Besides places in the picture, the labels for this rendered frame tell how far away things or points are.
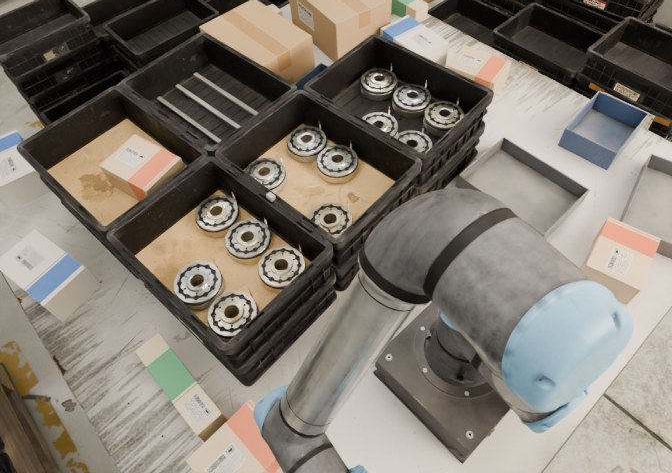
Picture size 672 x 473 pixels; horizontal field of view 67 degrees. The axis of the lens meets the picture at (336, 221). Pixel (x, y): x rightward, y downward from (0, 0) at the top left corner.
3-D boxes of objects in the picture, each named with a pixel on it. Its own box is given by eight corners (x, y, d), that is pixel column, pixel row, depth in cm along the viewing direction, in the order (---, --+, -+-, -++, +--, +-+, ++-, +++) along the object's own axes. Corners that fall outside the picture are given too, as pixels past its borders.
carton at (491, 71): (443, 84, 163) (446, 65, 157) (461, 64, 168) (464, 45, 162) (489, 102, 157) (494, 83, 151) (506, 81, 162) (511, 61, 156)
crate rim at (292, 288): (337, 253, 104) (336, 246, 102) (227, 359, 92) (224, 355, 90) (213, 160, 121) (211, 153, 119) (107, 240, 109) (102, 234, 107)
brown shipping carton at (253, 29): (316, 78, 168) (312, 36, 155) (264, 110, 160) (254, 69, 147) (262, 39, 182) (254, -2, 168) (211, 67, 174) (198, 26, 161)
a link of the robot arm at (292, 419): (389, 138, 48) (230, 427, 72) (470, 210, 42) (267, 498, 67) (456, 143, 56) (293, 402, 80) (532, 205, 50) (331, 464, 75)
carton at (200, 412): (144, 360, 115) (134, 351, 110) (167, 342, 117) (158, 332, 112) (204, 442, 104) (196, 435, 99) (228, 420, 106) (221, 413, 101)
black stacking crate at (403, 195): (419, 194, 124) (424, 163, 115) (339, 274, 112) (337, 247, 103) (304, 122, 141) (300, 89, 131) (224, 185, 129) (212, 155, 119)
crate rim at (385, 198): (424, 168, 116) (425, 161, 114) (337, 252, 104) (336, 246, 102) (301, 94, 133) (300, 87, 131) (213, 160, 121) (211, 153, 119)
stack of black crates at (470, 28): (515, 64, 251) (527, 23, 233) (476, 93, 241) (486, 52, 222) (452, 31, 269) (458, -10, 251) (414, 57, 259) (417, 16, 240)
